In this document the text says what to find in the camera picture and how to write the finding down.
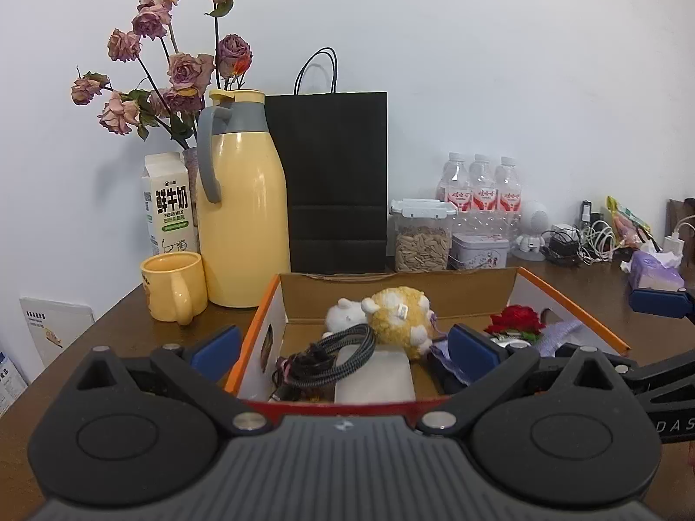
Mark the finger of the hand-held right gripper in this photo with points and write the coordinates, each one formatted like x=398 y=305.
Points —
x=659 y=303
x=668 y=377

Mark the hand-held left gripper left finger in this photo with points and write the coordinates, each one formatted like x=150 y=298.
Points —
x=217 y=353

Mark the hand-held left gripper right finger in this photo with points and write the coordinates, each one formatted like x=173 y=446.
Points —
x=472 y=353

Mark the white ridged jar lid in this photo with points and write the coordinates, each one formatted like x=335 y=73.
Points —
x=507 y=341

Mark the red artificial rose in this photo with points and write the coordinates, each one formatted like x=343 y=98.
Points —
x=516 y=319

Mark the yellow and white plush toy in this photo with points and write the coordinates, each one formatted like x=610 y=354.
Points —
x=396 y=317

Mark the orange cardboard box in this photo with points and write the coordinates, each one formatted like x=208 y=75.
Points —
x=380 y=282

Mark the purple tissue pack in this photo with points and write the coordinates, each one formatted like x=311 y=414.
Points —
x=654 y=274

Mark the yellow mug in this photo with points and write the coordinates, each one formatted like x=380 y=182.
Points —
x=168 y=287

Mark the white printed tin box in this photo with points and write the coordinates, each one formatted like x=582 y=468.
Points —
x=480 y=252

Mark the clear container of seeds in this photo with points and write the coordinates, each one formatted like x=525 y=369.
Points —
x=421 y=247

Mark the white power adapter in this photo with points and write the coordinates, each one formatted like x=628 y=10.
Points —
x=563 y=228

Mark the yellow thermos jug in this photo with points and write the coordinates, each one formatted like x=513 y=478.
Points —
x=244 y=217

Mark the white robot-shaped speaker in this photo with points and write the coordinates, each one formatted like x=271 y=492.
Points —
x=535 y=220

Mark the white milk carton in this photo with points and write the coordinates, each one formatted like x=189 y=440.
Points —
x=171 y=206

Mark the clear water bottle red label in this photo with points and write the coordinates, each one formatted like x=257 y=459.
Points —
x=509 y=195
x=455 y=190
x=483 y=192

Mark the white printed booklet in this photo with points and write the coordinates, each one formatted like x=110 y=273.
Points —
x=54 y=325

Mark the purple glass vase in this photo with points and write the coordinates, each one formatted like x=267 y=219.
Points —
x=191 y=184

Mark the blue and white leaflet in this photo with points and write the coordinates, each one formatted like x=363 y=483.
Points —
x=11 y=380

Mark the black paper bag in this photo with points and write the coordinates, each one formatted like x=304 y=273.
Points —
x=331 y=173

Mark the dried pink roses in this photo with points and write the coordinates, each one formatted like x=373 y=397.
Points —
x=187 y=68

